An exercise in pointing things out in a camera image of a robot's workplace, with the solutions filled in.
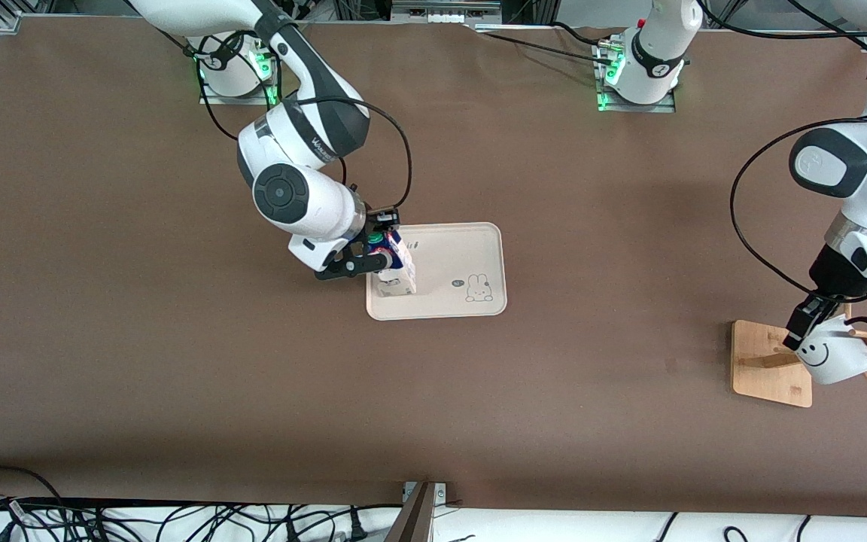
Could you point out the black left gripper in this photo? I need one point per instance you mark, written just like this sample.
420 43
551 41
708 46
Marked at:
837 277

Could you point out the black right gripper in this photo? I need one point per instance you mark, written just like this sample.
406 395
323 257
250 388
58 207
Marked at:
382 219

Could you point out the blue milk carton green cap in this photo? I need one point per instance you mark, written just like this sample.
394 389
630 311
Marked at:
400 275

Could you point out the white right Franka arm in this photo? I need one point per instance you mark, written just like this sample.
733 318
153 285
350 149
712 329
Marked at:
305 203

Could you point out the beige rabbit print tray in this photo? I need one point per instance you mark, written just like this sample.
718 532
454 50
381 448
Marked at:
456 256

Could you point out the wooden mug stand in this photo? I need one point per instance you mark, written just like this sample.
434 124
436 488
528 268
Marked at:
768 376

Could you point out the black power plug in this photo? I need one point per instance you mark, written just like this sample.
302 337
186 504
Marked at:
357 527

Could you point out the silver table edge bracket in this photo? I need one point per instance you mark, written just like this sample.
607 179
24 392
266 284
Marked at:
439 493

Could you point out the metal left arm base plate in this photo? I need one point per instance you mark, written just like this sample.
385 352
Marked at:
637 108

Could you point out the grey camera stand post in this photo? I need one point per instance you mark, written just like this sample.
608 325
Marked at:
412 519

